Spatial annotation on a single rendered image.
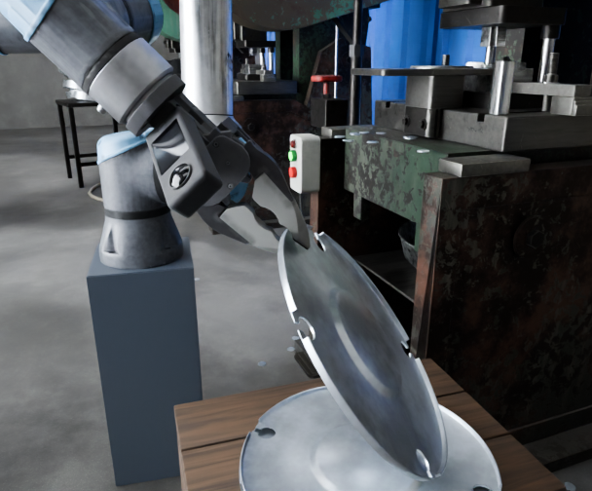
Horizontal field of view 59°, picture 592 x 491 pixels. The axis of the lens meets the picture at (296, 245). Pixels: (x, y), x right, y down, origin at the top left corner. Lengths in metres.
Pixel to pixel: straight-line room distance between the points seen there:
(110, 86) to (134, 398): 0.68
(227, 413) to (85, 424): 0.68
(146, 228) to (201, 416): 0.37
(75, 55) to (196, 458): 0.45
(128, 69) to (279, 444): 0.45
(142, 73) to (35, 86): 7.05
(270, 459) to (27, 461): 0.76
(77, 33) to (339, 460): 0.51
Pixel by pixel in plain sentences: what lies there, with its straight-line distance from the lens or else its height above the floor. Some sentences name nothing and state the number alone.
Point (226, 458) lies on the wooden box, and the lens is 0.67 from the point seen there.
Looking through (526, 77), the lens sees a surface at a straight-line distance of 1.20.
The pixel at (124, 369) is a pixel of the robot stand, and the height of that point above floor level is 0.26.
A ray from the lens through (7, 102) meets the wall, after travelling 7.60.
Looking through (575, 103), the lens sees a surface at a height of 0.73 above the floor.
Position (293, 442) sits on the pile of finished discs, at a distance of 0.67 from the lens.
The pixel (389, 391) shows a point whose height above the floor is 0.49.
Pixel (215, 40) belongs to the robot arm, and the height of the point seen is 0.82.
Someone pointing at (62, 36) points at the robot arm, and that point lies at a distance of 0.53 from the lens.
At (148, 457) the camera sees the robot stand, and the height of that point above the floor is 0.06.
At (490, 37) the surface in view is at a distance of 1.21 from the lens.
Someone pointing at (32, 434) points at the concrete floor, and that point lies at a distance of 1.39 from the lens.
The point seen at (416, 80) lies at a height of 0.76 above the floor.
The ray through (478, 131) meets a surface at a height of 0.67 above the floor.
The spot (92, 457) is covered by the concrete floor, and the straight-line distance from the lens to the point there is 1.28.
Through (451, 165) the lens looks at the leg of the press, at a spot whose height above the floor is 0.64.
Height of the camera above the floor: 0.79
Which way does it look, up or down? 19 degrees down
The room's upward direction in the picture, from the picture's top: straight up
